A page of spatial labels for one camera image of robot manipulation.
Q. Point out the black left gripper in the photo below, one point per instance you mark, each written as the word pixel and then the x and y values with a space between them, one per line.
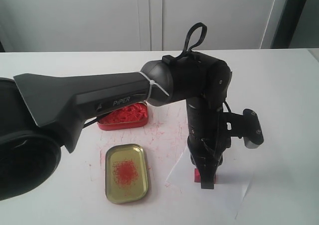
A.
pixel 208 139

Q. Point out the red rubber stamp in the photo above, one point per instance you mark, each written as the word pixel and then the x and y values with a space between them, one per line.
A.
pixel 204 177

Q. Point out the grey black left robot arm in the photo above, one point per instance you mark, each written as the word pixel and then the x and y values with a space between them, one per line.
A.
pixel 40 114

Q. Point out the red ink paste tin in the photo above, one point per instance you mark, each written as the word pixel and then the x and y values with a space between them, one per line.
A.
pixel 132 116

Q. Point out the white paper sheet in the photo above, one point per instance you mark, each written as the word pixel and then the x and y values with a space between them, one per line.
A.
pixel 232 181

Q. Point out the gold metal tin lid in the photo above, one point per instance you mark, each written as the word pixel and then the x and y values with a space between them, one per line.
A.
pixel 126 174

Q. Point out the white zip tie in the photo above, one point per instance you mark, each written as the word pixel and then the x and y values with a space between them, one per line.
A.
pixel 151 84

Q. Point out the white cabinet with doors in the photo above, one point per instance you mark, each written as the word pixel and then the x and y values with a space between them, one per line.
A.
pixel 131 25

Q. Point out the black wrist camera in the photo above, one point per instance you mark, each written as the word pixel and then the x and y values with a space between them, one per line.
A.
pixel 246 126

